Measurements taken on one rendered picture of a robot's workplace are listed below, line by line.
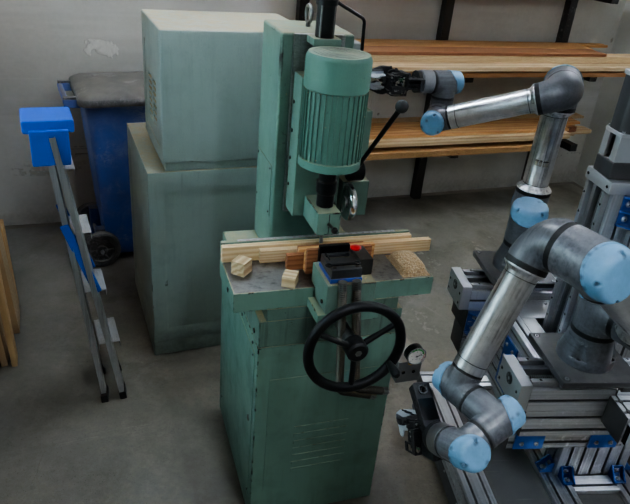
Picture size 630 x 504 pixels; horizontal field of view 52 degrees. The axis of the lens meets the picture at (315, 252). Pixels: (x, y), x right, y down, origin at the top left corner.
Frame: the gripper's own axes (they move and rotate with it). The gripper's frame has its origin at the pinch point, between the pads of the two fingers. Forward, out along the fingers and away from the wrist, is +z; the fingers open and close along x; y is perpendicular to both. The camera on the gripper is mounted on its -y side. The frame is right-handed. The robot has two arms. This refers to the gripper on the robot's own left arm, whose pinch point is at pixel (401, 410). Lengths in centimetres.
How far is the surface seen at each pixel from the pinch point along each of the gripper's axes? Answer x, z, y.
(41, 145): -87, 72, -83
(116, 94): -60, 175, -127
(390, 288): 9.1, 21.5, -30.0
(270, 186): -19, 44, -64
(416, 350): 17.9, 25.6, -10.5
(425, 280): 20.2, 20.7, -31.5
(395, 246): 17, 32, -42
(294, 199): -14, 34, -58
